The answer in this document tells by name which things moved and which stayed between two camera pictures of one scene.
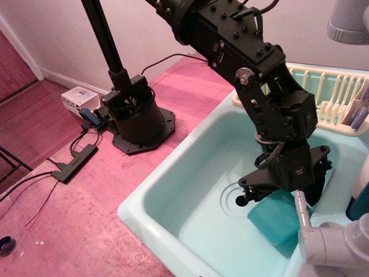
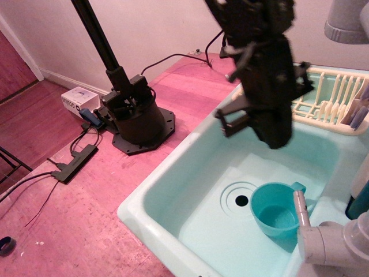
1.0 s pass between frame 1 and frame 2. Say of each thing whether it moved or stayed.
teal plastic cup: moved
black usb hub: stayed
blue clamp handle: stayed
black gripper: moved
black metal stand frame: stayed
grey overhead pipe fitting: stayed
